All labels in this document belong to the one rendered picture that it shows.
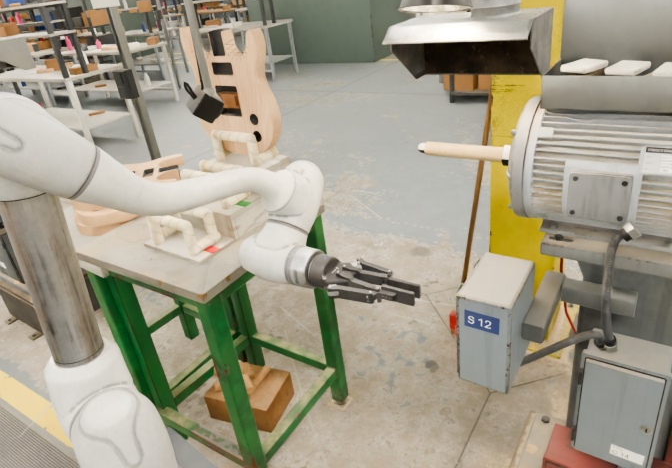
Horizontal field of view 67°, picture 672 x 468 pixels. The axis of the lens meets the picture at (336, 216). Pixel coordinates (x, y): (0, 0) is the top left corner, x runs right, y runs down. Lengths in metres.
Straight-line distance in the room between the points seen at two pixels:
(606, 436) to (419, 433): 1.04
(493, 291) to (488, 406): 1.36
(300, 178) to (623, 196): 0.64
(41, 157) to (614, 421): 1.14
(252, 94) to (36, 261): 0.83
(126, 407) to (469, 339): 0.65
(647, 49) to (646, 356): 0.58
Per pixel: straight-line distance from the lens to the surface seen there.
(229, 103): 1.71
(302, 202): 1.14
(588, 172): 0.99
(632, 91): 1.00
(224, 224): 1.61
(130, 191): 0.94
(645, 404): 1.17
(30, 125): 0.88
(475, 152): 1.16
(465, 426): 2.19
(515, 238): 2.28
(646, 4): 1.12
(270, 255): 1.13
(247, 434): 1.76
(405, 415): 2.22
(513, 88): 2.05
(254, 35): 1.57
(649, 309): 1.15
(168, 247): 1.66
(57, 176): 0.88
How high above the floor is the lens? 1.67
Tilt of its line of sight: 26 degrees down
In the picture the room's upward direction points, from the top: 8 degrees counter-clockwise
